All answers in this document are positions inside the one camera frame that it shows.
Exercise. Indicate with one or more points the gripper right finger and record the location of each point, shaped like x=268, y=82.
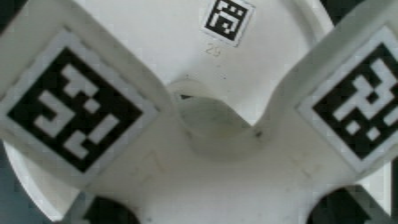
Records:
x=348, y=207

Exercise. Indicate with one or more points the white cross-shaped table base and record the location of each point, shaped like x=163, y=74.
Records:
x=206, y=180

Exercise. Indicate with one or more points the white cylindrical table leg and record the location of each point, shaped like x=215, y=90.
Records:
x=211, y=122

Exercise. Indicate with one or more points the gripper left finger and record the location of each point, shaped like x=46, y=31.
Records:
x=96, y=210

